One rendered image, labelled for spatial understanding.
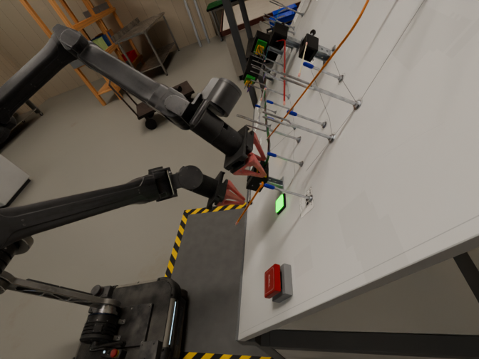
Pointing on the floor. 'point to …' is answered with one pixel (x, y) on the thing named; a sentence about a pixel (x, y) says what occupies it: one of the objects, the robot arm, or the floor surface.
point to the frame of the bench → (469, 342)
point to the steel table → (132, 30)
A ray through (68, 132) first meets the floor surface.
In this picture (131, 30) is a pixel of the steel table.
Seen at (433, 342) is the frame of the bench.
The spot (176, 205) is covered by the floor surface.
